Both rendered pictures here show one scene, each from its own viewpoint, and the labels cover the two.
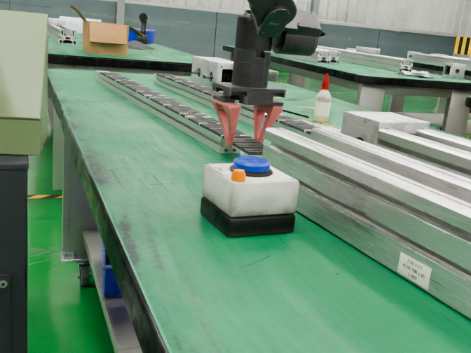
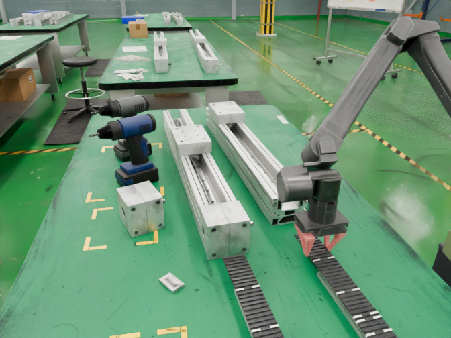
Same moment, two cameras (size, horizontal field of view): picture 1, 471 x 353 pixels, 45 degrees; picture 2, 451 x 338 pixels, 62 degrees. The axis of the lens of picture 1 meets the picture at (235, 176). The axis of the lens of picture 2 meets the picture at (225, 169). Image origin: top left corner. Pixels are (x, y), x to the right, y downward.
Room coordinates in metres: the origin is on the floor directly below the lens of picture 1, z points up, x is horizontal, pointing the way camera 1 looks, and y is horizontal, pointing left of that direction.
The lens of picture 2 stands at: (1.62, -0.07, 1.36)
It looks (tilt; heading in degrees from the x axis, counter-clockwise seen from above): 27 degrees down; 192
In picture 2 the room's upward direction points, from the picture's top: straight up
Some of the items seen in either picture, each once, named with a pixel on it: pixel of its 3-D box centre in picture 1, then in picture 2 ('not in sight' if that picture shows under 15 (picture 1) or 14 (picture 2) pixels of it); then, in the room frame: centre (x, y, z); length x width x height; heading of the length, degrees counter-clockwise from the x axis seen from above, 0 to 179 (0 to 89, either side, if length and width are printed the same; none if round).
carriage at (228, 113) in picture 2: not in sight; (225, 115); (0.19, -0.37, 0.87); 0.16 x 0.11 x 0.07; 27
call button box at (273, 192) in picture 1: (255, 195); not in sight; (0.61, -0.02, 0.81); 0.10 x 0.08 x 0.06; 117
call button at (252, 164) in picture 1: (251, 167); not in sight; (0.61, -0.02, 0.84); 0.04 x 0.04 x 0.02
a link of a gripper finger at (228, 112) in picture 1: (239, 118); (323, 235); (0.90, 0.00, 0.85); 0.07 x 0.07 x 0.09; 27
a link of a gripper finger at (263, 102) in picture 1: (253, 118); (313, 237); (0.92, -0.02, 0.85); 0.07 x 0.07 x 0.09; 27
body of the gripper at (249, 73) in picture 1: (250, 73); (322, 209); (0.91, -0.01, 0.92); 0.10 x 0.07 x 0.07; 117
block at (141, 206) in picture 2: not in sight; (145, 206); (0.85, -0.45, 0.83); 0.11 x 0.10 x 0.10; 132
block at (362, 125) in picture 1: (375, 146); (229, 228); (0.89, -0.22, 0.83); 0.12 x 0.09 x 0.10; 117
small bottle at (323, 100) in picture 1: (323, 98); not in sight; (1.39, -0.19, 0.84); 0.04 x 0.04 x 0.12
